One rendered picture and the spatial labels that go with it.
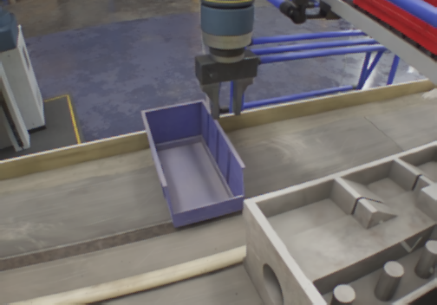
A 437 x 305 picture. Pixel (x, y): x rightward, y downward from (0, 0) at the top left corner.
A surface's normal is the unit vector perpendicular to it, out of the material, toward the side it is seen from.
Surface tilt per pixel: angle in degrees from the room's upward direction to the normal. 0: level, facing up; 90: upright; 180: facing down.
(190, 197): 0
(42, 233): 0
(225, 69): 90
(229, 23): 90
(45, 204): 0
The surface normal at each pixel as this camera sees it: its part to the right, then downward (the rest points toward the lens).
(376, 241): -0.06, -0.88
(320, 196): 0.33, 0.44
